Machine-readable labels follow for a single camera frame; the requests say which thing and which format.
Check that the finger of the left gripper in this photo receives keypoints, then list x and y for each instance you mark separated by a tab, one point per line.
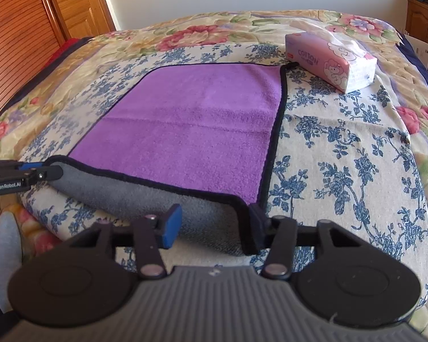
17	176

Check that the white box beside bed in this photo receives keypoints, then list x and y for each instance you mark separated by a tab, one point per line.
416	51

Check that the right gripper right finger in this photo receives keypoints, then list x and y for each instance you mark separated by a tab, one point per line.
281	235

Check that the grey sock foot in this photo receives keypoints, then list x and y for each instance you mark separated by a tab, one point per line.
10	255

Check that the wooden panel door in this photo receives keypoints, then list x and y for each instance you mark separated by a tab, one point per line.
82	18

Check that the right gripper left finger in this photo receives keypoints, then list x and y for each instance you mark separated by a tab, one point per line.
147	236

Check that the purple and grey towel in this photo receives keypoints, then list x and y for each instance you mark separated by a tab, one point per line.
203	136

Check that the wooden louvered wardrobe door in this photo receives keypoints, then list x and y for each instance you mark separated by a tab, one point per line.
30	33

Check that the blue floral white cloth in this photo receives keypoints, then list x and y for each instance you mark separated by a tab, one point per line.
342	157

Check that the pink cotton tissue pack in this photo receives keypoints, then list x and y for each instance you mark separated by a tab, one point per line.
342	63

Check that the floral quilted bedspread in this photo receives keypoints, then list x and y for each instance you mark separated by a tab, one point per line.
26	119

